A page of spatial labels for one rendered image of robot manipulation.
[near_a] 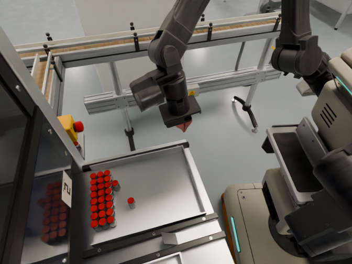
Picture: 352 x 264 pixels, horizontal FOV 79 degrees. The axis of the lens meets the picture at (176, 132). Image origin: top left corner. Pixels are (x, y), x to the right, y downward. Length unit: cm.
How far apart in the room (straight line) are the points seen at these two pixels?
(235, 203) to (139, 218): 82
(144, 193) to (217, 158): 122
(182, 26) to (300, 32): 32
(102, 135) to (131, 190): 140
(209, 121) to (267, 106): 67
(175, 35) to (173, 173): 48
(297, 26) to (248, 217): 106
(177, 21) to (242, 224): 117
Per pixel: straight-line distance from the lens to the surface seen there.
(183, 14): 48
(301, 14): 67
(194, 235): 70
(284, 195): 92
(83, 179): 83
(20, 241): 46
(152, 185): 76
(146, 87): 48
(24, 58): 146
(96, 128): 220
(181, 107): 53
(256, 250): 138
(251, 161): 195
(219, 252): 71
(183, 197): 74
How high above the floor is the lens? 156
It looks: 50 degrees down
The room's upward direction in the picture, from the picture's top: straight up
